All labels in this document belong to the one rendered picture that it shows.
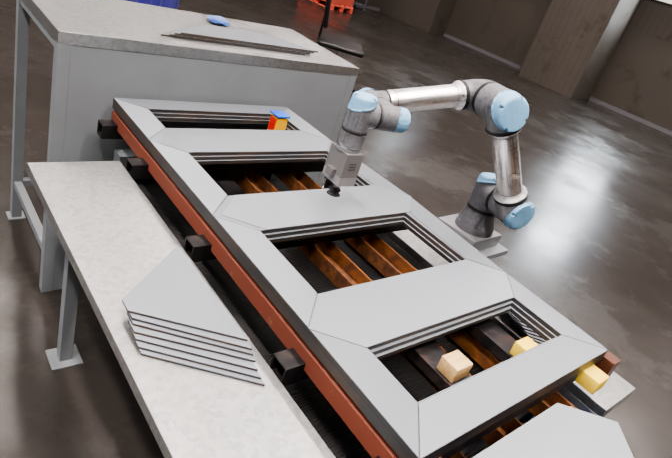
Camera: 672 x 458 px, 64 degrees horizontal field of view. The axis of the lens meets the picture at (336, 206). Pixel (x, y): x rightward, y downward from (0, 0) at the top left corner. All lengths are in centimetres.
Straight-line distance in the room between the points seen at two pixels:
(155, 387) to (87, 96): 123
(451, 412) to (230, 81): 158
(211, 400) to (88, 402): 101
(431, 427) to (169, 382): 49
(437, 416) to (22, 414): 137
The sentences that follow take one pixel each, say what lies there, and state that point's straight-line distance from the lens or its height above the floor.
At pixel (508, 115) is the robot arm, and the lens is 174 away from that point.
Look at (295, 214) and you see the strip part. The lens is 153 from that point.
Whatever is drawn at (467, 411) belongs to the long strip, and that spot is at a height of 85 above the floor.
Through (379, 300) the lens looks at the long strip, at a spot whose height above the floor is 85.
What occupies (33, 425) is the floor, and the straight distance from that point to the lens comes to 202.
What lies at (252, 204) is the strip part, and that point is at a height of 85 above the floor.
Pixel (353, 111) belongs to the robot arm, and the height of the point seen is 116.
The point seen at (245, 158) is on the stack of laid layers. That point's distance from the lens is 184.
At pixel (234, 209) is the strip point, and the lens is 147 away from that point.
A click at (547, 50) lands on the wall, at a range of 1292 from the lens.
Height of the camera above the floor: 157
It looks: 26 degrees down
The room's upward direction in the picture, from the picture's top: 19 degrees clockwise
